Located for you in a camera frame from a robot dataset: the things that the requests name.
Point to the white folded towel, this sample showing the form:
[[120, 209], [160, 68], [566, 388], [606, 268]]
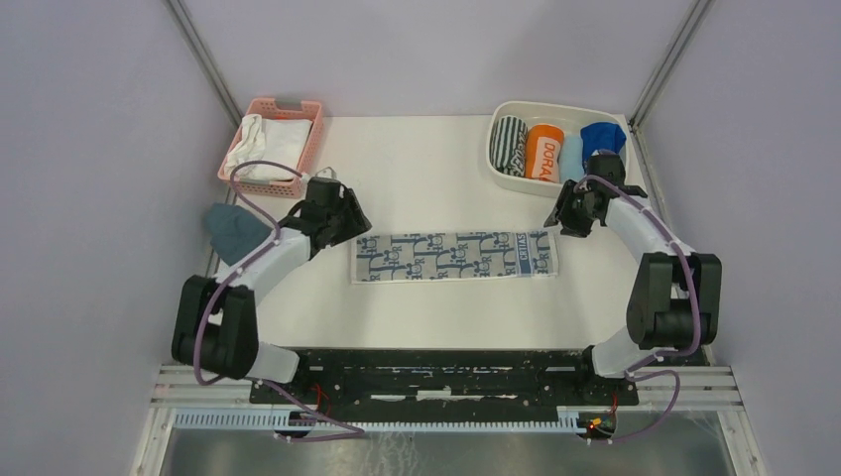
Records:
[[285, 141]]

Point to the white crumpled cloth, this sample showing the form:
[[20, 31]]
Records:
[[250, 147]]

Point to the light blue towel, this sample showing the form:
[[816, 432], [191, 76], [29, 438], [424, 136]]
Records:
[[570, 159]]

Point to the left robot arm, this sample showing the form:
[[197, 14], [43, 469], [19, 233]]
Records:
[[216, 328]]

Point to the striped rolled towel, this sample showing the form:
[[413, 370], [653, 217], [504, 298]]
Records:
[[507, 146]]

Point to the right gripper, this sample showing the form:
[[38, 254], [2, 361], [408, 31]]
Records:
[[562, 213]]

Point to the white plastic tub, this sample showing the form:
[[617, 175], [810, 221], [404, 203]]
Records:
[[569, 119]]

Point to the dark blue towel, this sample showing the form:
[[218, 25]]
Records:
[[601, 136]]

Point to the pink plastic basket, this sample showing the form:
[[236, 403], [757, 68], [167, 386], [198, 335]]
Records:
[[271, 108]]

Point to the patterned white blue cloth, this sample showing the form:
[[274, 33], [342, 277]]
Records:
[[453, 256]]

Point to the orange rolled towel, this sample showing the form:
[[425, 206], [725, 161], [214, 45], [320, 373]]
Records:
[[543, 147]]

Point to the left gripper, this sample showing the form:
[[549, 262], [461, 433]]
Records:
[[356, 222]]

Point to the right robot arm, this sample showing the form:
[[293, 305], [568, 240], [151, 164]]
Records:
[[673, 308]]

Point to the grey-blue towel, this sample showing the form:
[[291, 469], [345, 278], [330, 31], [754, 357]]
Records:
[[234, 231]]

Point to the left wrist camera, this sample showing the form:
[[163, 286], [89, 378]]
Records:
[[326, 173]]

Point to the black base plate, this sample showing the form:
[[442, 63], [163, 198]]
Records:
[[438, 386]]

